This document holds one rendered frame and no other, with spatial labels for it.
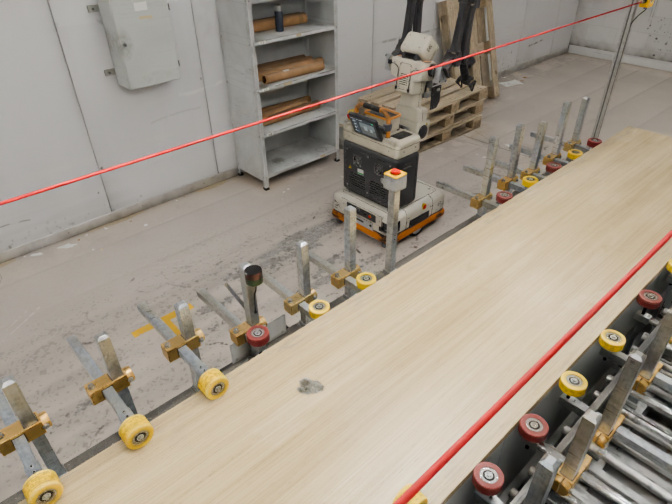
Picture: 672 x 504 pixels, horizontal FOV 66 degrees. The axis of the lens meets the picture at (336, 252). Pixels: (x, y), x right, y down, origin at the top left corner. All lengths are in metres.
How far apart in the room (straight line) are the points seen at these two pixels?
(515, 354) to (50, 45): 3.44
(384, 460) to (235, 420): 0.45
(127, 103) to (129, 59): 0.43
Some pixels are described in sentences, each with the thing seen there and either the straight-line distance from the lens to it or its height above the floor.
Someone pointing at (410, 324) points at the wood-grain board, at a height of 0.90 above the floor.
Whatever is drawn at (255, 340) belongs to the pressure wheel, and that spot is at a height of 0.91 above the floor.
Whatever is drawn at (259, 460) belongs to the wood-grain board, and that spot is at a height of 0.90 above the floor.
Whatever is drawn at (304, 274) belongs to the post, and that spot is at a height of 0.98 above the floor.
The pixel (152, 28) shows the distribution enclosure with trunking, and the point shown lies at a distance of 4.08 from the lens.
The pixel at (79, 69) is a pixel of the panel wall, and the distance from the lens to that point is 4.18.
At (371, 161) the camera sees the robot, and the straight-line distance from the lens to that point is 3.70.
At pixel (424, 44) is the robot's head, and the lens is 3.75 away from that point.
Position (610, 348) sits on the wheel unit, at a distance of 2.02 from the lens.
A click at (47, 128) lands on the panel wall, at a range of 4.20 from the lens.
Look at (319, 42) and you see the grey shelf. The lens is 4.99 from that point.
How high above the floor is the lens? 2.18
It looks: 35 degrees down
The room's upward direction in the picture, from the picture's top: 1 degrees counter-clockwise
